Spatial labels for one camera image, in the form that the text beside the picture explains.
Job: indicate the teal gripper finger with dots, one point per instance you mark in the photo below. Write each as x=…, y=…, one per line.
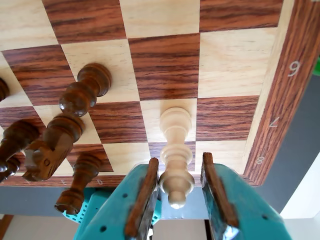
x=112, y=217
x=250, y=220

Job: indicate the light wooden queen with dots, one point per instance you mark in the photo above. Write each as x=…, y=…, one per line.
x=176, y=150

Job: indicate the dark wooden rook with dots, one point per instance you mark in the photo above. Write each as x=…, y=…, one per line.
x=82, y=175
x=11, y=165

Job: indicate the grey table mat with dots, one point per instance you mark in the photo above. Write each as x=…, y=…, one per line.
x=297, y=150

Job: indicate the dark wooden knight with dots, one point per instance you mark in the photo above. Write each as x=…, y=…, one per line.
x=57, y=145

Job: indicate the dark wooden queen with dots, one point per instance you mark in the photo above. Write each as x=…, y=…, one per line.
x=20, y=135

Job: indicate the dark wooden pawn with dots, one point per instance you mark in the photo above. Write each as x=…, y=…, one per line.
x=85, y=92
x=3, y=90

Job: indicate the wooden chessboard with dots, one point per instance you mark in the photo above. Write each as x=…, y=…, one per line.
x=162, y=65

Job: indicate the green plastic container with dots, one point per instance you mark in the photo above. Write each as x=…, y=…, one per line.
x=317, y=66

